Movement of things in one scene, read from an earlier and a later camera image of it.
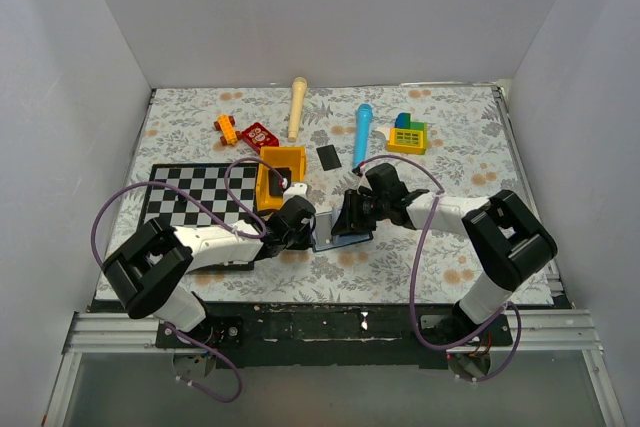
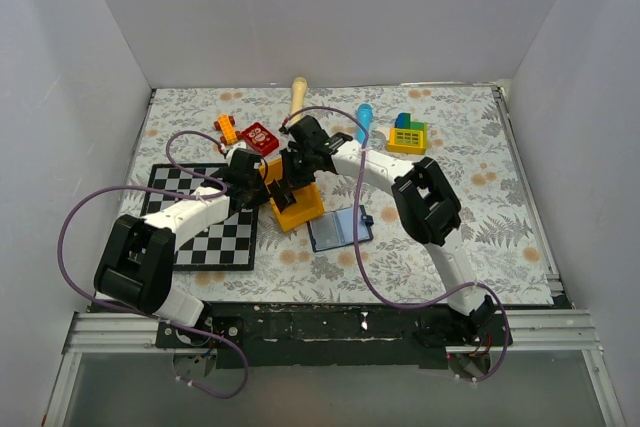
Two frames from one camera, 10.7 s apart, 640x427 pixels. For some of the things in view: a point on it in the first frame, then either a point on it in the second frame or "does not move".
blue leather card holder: (324, 240) does not move
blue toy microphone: (363, 121) does not move
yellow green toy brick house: (406, 137) does not move
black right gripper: (350, 221) -> (293, 179)
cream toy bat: (297, 102) does not move
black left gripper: (305, 243) -> (262, 197)
